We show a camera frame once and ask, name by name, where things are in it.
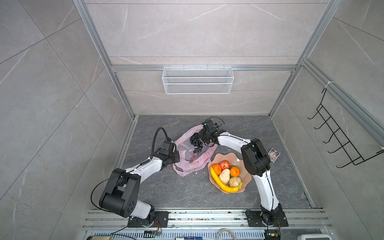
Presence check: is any dark fake grape bunch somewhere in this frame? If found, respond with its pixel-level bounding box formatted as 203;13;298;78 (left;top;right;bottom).
190;133;203;154

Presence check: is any pink plastic bag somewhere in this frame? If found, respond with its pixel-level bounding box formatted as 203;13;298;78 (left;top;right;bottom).
173;125;218;177

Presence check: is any red fake strawberry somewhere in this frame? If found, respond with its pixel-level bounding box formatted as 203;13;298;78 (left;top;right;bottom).
219;161;231;171

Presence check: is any pink scalloped plate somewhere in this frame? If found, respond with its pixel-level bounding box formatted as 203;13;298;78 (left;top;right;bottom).
208;153;253;194

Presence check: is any orange fake fruit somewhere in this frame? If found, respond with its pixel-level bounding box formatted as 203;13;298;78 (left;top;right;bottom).
230;166;241;178
211;164;222;176

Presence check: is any beige fake fruit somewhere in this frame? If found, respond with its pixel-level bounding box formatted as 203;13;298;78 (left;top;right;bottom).
229;177;242;188
219;169;231;185

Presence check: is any yellow fake banana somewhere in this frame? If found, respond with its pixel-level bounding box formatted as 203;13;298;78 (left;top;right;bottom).
210;167;243;193

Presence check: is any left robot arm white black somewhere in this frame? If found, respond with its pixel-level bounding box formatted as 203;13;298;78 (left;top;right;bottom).
90;127;180;227

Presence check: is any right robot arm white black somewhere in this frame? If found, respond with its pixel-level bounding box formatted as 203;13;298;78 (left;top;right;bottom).
199;119;284;226

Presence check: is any small printed card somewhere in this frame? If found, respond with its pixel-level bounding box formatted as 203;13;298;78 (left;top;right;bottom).
268;148;280;163

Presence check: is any white wire mesh basket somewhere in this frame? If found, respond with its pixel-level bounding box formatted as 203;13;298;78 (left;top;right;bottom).
162;67;235;95

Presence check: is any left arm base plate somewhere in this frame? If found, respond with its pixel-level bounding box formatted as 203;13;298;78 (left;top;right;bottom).
128;211;170;228

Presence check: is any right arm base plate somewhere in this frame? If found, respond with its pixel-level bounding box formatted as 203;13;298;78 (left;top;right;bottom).
245;209;289;227

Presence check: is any black wire hook rack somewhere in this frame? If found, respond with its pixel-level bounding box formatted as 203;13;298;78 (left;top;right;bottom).
307;88;384;169

